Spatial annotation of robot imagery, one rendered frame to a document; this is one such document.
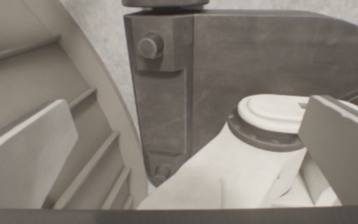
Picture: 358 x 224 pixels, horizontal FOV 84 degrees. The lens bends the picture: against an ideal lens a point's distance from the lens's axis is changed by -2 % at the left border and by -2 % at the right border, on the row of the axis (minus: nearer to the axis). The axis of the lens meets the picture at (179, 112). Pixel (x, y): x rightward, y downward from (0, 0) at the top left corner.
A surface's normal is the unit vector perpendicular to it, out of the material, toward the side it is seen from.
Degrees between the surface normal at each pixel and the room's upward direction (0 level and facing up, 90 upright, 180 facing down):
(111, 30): 0
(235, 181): 90
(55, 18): 0
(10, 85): 90
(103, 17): 0
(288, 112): 90
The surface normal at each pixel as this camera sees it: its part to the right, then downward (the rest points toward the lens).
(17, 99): 0.88, -0.28
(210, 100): -0.20, 0.50
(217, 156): -0.02, -0.86
